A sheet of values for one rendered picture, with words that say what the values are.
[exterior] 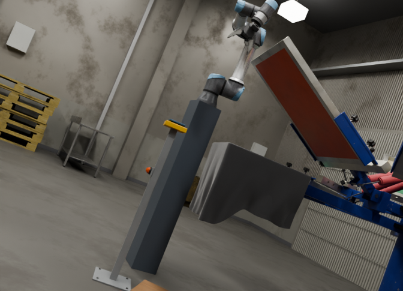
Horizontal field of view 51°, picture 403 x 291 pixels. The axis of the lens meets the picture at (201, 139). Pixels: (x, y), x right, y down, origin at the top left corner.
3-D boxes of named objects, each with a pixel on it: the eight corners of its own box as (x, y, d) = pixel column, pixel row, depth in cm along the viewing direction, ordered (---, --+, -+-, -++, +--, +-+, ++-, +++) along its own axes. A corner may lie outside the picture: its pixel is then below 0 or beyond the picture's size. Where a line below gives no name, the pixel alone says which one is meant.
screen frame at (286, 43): (282, 39, 213) (288, 35, 213) (250, 62, 270) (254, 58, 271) (366, 165, 220) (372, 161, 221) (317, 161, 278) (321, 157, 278)
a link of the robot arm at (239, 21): (232, 19, 299) (240, -7, 250) (247, 25, 299) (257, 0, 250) (226, 34, 299) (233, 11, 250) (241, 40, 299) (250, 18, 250)
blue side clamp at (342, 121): (334, 119, 216) (344, 111, 217) (329, 119, 221) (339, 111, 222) (365, 166, 219) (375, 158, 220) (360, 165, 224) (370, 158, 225)
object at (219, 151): (198, 221, 211) (229, 141, 214) (186, 207, 256) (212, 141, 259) (203, 222, 212) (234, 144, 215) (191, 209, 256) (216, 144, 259)
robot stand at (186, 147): (125, 258, 291) (190, 99, 300) (148, 265, 298) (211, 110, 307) (131, 268, 275) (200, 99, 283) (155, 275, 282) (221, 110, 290)
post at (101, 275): (92, 279, 225) (160, 115, 232) (95, 267, 247) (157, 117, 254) (130, 293, 229) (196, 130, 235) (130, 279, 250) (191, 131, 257)
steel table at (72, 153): (84, 165, 852) (101, 126, 858) (97, 179, 701) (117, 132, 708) (54, 154, 829) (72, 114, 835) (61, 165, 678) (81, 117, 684)
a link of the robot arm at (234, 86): (218, 95, 303) (247, 24, 299) (237, 103, 303) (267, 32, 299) (219, 95, 291) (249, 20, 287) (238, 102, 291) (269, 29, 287)
